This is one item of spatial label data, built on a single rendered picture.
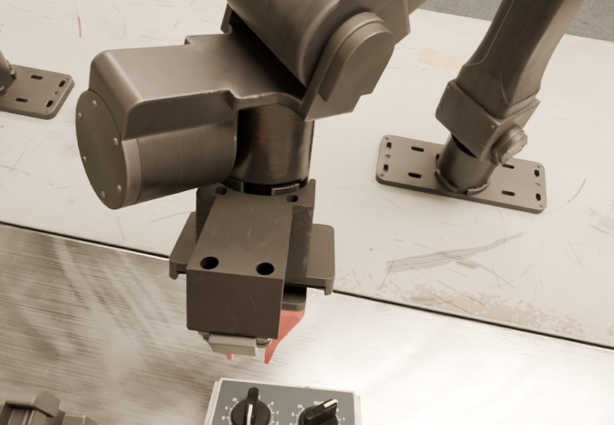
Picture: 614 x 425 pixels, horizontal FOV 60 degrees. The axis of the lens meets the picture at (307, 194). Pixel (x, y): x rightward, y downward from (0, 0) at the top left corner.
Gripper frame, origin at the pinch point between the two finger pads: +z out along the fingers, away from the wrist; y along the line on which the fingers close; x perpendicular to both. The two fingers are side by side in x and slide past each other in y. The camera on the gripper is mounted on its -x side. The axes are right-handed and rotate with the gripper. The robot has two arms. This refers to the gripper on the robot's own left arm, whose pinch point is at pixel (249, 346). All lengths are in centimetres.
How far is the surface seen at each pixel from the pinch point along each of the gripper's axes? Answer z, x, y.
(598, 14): -6, 212, 122
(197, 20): -14, 50, -15
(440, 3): -4, 210, 53
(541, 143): -6.1, 34.8, 32.4
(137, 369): 10.8, 6.8, -10.9
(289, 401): 8.4, 2.9, 3.4
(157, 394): 11.7, 5.1, -8.6
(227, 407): 8.5, 1.7, -1.7
